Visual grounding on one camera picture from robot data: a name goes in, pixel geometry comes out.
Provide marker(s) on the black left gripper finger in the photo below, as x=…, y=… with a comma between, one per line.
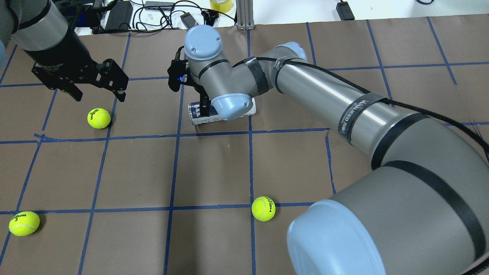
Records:
x=204, y=104

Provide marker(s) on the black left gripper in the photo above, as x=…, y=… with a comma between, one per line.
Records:
x=62, y=50

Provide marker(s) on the tennis ball can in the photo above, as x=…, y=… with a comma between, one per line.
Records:
x=225, y=109

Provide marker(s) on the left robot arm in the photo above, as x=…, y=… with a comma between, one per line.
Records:
x=61, y=59

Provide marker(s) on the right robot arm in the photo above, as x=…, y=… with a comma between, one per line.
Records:
x=423, y=209

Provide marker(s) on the tennis ball near left gripper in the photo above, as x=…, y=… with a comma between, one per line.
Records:
x=99, y=118

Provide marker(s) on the middle tennis ball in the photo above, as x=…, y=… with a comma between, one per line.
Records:
x=263, y=209

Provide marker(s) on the tennis ball by base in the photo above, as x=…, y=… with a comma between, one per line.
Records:
x=24, y=223

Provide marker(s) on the black power adapter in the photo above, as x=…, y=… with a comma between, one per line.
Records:
x=119, y=17

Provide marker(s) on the yellow tape roll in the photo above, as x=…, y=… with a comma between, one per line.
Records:
x=223, y=6

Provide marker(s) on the grey usb hub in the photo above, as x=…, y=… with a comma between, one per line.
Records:
x=158, y=5

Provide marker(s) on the small black adapter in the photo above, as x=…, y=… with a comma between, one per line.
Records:
x=344, y=11

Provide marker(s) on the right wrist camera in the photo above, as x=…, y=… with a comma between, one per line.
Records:
x=178, y=72

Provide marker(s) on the aluminium frame post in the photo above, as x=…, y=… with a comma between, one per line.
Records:
x=244, y=15

